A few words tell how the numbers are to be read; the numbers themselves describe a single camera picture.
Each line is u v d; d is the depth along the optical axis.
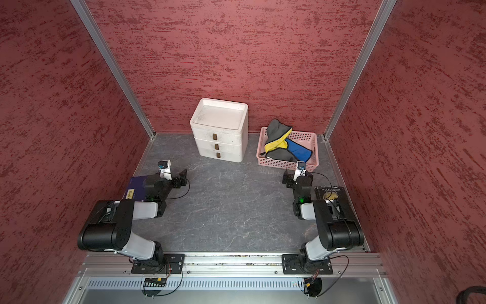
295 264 0.74
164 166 0.80
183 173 0.87
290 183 0.84
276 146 1.10
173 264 0.74
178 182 0.83
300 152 1.10
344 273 0.70
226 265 0.75
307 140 1.14
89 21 0.74
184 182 0.86
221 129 0.90
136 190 0.95
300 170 0.79
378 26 0.76
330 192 0.94
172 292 0.68
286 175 0.86
